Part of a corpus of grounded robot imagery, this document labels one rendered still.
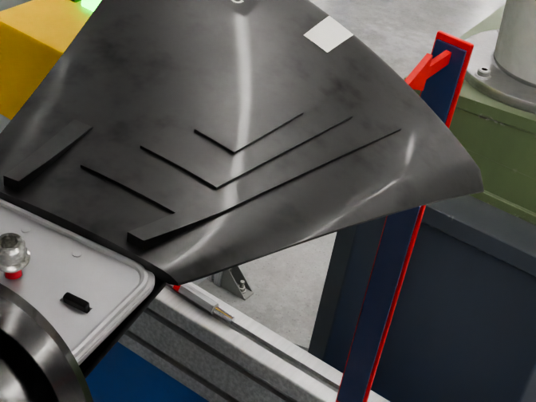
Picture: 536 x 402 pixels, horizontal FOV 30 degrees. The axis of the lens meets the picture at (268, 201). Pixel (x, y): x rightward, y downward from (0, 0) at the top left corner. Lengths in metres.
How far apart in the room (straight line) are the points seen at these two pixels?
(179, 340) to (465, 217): 0.29
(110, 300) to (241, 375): 0.51
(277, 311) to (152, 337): 1.30
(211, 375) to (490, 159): 0.33
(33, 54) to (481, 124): 0.41
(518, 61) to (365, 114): 0.48
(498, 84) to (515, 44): 0.04
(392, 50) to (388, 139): 2.93
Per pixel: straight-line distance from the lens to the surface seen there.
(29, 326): 0.30
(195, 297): 0.88
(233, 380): 0.88
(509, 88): 0.95
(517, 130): 0.94
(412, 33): 3.58
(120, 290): 0.37
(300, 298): 2.26
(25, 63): 0.83
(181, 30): 0.50
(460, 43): 0.63
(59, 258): 0.38
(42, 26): 0.84
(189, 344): 0.89
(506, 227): 0.95
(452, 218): 0.94
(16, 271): 0.37
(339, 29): 0.55
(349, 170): 0.46
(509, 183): 0.96
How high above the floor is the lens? 1.44
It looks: 35 degrees down
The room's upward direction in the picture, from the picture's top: 11 degrees clockwise
